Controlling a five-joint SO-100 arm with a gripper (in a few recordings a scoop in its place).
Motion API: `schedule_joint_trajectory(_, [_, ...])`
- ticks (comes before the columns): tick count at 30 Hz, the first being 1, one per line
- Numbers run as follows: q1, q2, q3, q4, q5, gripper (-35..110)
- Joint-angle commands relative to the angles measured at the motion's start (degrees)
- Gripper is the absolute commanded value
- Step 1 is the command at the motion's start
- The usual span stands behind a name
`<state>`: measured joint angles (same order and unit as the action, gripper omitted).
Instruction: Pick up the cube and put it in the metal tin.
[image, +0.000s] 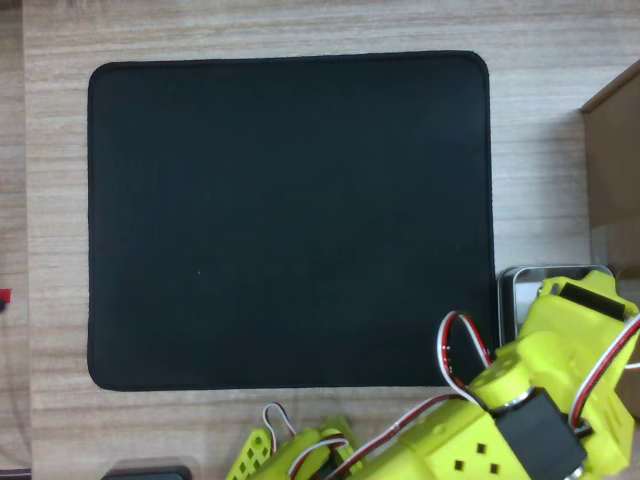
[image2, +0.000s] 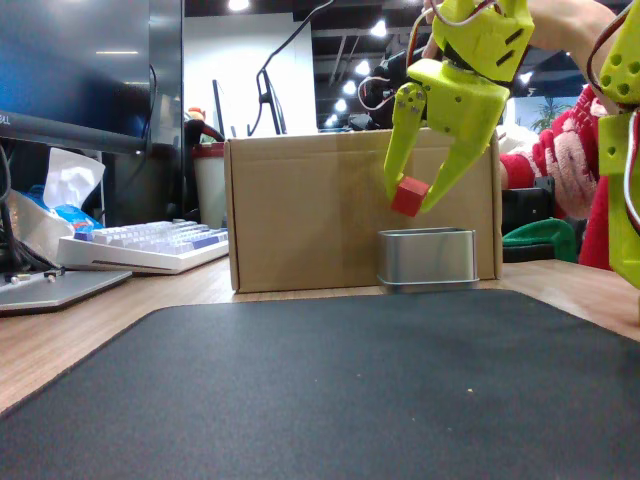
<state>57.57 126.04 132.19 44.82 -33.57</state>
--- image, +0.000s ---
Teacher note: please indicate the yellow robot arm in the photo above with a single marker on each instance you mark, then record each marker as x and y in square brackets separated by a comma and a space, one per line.
[440, 440]

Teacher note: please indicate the square metal tin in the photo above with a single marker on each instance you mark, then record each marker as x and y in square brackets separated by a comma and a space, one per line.
[510, 310]

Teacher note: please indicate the brown cardboard box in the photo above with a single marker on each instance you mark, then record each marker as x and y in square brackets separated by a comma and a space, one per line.
[617, 175]

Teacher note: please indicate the black rectangular mat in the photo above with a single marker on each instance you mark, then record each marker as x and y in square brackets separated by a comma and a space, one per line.
[250, 225]

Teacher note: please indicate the black plastic box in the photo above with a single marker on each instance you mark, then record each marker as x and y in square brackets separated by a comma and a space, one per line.
[145, 474]

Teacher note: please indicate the small red black object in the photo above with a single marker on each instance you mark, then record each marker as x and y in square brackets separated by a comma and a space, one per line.
[4, 297]

